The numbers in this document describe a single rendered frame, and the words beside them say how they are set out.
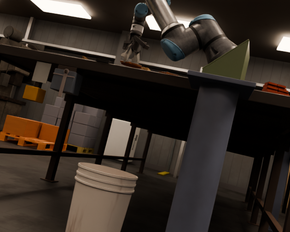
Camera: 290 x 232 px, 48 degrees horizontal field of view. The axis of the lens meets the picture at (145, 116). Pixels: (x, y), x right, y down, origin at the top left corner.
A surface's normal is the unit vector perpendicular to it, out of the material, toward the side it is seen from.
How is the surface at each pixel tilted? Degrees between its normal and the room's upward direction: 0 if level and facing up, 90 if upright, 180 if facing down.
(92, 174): 92
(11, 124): 90
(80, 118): 90
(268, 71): 90
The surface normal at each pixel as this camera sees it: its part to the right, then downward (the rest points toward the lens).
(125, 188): 0.68, 0.16
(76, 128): -0.19, -0.13
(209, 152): 0.02, -0.07
